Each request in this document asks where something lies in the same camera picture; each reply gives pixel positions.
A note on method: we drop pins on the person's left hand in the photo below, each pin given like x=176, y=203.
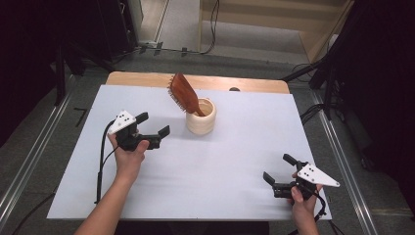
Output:
x=129, y=163

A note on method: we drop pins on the brown wooden hairbrush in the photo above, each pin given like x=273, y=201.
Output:
x=184, y=91

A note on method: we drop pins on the dark round table grommet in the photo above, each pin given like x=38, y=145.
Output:
x=234, y=89

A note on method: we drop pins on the person's right hand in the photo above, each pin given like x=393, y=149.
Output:
x=303, y=210

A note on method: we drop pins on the cream ribbed cup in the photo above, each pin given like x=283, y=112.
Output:
x=200, y=125

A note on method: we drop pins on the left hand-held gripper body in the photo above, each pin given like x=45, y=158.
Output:
x=124, y=122

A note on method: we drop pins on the metal floor rail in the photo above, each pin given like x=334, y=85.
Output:
x=345, y=169
x=32, y=156

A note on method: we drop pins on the black metal stand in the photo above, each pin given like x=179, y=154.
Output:
x=328, y=88
x=60, y=71

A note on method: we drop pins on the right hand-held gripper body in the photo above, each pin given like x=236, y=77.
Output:
x=314, y=176

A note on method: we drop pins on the light wooden table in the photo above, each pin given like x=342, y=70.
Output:
x=140, y=79

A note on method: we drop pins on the black cabinet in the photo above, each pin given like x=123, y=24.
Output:
x=115, y=29

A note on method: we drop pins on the light wooden shelf frame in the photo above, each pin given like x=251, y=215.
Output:
x=310, y=39

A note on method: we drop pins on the white board sheet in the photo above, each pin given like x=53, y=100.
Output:
x=202, y=169

